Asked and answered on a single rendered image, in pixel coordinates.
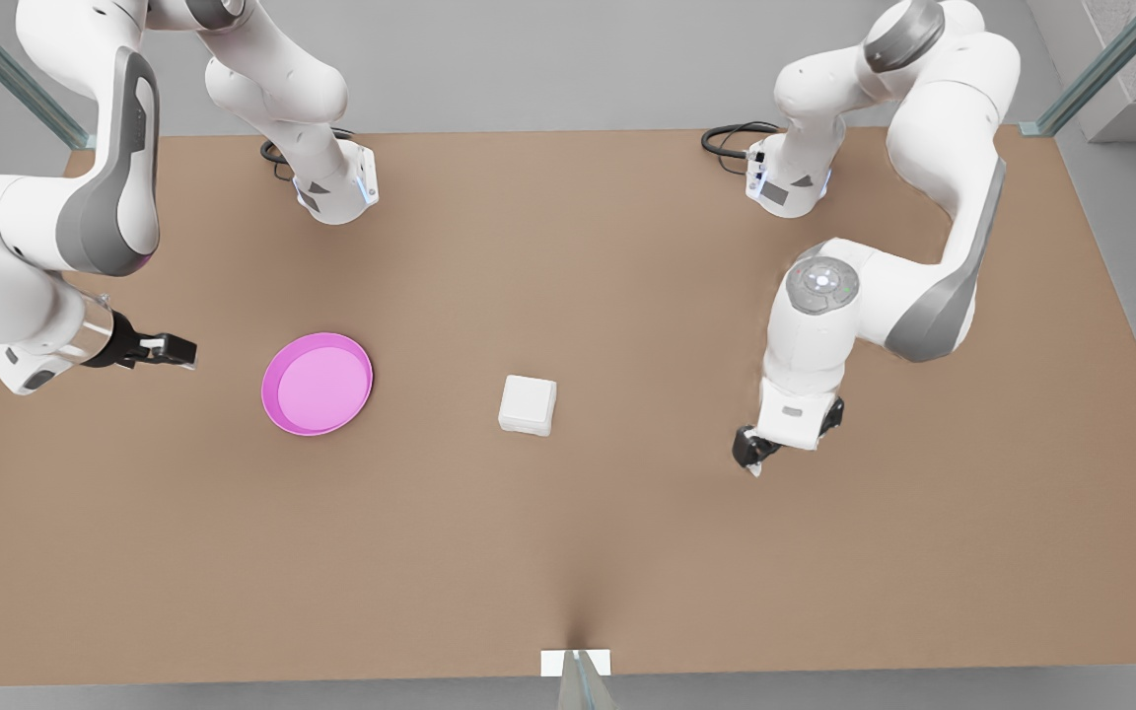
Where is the white square box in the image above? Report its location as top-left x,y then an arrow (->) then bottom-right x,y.
498,375 -> 559,438

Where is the pink round plate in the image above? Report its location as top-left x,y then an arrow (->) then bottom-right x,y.
261,332 -> 375,437

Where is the black cable loop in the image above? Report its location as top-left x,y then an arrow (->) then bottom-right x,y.
701,121 -> 783,178
260,127 -> 358,184

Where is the silver frame post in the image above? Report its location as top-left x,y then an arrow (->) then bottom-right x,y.
1019,0 -> 1136,138
0,0 -> 97,151
540,649 -> 620,710

